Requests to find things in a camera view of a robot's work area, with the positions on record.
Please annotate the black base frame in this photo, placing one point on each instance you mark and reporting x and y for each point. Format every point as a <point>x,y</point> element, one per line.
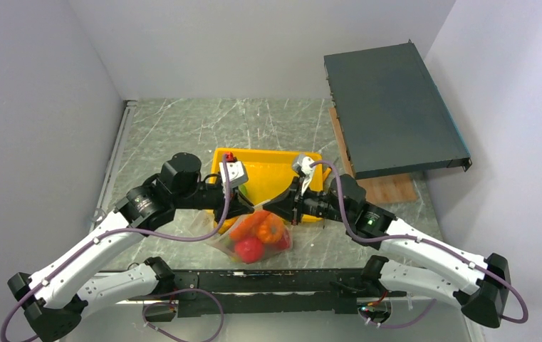
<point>249,291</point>

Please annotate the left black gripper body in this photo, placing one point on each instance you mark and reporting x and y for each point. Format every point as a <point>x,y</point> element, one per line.
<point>202,197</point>

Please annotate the orange toy carrot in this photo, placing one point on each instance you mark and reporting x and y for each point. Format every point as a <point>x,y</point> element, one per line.
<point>247,226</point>

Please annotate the yellow plastic tray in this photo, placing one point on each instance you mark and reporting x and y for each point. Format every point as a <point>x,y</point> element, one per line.
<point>269,171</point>

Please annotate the yellow bell pepper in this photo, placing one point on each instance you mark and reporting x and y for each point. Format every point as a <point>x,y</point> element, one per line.
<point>228,223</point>

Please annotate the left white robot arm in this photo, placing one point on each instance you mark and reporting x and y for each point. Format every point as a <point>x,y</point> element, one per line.
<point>55,299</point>

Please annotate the orange toy pumpkin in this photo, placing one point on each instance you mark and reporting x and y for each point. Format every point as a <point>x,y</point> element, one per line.
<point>270,230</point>

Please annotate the dark green rack box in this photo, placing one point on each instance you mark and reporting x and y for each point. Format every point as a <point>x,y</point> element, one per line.
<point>391,113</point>

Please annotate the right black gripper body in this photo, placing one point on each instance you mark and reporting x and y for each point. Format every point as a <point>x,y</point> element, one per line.
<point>318,203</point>

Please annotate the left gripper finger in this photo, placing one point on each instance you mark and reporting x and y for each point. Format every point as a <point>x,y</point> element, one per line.
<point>237,207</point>
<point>238,200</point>

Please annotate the green toy cabbage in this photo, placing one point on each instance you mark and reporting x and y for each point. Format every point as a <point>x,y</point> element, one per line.
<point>242,188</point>

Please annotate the wooden board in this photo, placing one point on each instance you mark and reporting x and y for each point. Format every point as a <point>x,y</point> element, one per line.
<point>379,190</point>

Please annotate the aluminium side rail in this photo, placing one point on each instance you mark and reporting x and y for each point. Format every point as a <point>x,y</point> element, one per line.
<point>103,204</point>

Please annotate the clear dotted zip top bag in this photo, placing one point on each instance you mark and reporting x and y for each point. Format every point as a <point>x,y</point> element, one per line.
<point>223,243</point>

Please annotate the red bell pepper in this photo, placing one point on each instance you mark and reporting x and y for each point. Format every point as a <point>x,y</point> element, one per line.
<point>284,243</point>

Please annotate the red toy tomato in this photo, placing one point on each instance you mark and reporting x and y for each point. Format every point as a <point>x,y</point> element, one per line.
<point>249,250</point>

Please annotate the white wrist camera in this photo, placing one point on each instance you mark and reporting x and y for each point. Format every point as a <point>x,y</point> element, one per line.
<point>232,171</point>
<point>302,165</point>

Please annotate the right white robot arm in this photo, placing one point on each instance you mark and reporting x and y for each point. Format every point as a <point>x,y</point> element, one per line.
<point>478,285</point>

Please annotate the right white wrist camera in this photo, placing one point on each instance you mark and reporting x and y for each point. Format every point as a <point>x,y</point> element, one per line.
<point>302,165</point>

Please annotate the yellow handled screwdriver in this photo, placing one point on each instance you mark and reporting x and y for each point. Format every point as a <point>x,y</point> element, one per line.
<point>327,173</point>

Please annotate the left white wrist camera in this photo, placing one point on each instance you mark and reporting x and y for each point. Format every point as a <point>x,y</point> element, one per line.
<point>232,171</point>

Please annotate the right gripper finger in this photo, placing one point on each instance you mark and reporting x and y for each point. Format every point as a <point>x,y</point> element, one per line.
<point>288,196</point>
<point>283,208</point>

